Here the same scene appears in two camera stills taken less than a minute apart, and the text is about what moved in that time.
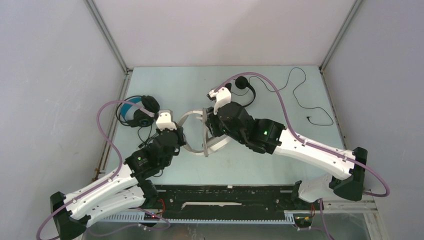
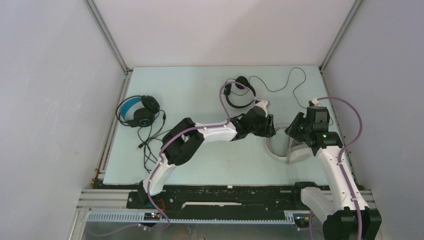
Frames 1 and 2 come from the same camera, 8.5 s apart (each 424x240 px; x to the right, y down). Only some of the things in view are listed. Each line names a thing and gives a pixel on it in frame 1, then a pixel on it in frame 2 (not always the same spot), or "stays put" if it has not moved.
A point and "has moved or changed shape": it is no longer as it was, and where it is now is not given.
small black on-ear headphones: (241, 83) stays put
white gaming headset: (214, 144) has moved or changed shape
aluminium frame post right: (355, 6) stays put
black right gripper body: (217, 128) → (299, 128)
